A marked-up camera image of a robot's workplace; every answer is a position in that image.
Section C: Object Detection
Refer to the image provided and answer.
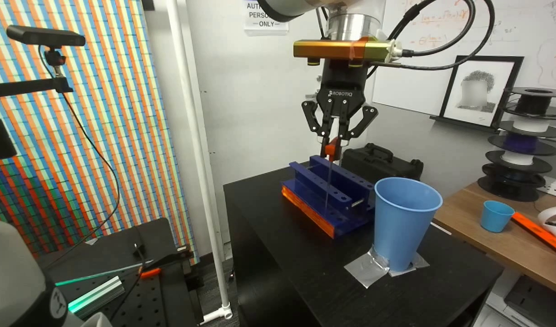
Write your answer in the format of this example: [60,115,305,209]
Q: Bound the black flat box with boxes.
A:
[503,273,556,327]

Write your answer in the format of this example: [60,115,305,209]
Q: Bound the wooden side table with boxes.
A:
[432,180,556,300]

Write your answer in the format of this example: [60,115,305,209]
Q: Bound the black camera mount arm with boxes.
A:
[0,46,74,100]

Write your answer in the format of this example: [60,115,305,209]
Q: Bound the striped colourful backdrop panel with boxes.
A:
[0,0,194,258]

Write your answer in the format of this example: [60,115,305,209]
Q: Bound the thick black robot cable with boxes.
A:
[385,0,477,60]
[367,0,496,80]

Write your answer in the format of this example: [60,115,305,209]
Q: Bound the white paper door sign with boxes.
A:
[241,0,290,33]

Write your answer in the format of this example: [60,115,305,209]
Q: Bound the white vertical pole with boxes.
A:
[163,0,234,326]

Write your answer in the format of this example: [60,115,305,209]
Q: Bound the black cabinet table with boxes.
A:
[221,166,505,327]

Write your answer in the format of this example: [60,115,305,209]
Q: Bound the aluminium extrusion bar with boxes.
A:
[52,273,127,316]

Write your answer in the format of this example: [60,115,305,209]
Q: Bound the large blue plastic cup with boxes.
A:
[368,175,445,275]

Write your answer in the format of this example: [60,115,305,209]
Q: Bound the black filament spool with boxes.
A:
[476,162,548,204]
[503,86,556,122]

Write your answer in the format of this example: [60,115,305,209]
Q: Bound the black framed portrait picture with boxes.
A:
[430,55,526,133]

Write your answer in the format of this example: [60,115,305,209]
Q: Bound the black carrying case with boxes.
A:
[339,142,425,184]

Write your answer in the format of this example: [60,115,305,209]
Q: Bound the small orange handled tool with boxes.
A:
[136,266,163,282]

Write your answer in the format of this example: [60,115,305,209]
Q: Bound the orange wrist mount ring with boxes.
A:
[290,38,405,66]

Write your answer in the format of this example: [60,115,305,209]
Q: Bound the orange flat tool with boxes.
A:
[508,209,556,256]

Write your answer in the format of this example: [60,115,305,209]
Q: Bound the blue and orange tool rack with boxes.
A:
[279,151,376,240]

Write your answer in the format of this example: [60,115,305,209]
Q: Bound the grey tape patch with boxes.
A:
[341,249,432,291]

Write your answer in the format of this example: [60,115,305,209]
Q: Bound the white whiteboard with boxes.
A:
[370,0,556,118]

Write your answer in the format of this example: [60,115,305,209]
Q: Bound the small blue cup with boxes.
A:
[479,198,516,235]

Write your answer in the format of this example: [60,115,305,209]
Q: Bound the white round object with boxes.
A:
[534,204,556,246]

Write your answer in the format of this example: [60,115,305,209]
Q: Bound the thin black camera cable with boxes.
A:
[36,46,123,244]

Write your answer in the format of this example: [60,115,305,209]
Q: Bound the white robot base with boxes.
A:
[0,217,69,327]

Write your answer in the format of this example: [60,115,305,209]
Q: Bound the orange handled screwdriver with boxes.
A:
[321,118,343,211]

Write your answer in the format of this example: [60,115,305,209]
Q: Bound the black perforated breadboard table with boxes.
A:
[34,217,199,327]

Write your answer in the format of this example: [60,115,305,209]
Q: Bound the blue filament spool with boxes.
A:
[487,133,556,158]

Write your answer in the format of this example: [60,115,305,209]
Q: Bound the white filament spool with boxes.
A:
[499,117,556,140]
[483,149,554,177]

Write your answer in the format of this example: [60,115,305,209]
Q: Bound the black bar camera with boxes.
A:
[3,24,87,49]

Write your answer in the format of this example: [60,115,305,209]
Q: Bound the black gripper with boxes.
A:
[299,58,379,146]

